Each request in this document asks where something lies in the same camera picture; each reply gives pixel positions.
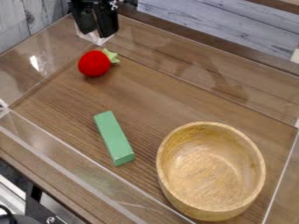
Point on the green rectangular block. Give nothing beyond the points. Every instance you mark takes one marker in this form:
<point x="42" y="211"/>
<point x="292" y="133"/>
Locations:
<point x="115" y="139"/>

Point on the clear acrylic enclosure wall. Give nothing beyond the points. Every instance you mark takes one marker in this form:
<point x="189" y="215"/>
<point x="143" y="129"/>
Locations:
<point x="86" y="187"/>

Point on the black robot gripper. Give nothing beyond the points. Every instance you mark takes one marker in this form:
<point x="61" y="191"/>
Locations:
<point x="106" y="10"/>

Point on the round wooden bowl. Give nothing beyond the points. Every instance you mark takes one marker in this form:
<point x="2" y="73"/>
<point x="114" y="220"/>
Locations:
<point x="211" y="170"/>

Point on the black table leg bracket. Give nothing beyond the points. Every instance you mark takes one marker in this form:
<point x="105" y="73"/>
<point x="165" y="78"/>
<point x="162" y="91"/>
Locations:
<point x="37" y="210"/>

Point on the red plush strawberry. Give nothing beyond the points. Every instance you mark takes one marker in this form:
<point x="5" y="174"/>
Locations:
<point x="95" y="62"/>

